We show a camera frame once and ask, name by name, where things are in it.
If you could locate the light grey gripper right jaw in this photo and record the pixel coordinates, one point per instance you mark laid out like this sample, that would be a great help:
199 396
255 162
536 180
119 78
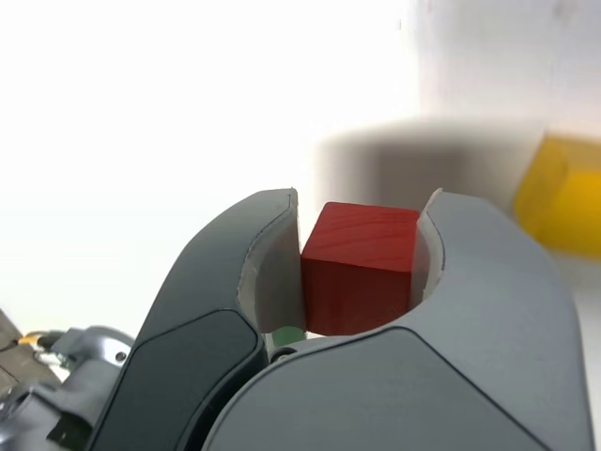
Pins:
422 390

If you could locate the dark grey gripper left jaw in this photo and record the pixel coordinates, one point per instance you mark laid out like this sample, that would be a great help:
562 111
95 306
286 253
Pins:
188 338

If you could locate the green cube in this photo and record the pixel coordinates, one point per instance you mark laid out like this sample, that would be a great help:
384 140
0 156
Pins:
287 336

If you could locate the red cube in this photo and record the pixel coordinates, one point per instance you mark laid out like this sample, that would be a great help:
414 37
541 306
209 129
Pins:
357 272

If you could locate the yellow cube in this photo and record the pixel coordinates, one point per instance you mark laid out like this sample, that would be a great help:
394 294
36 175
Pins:
563 202

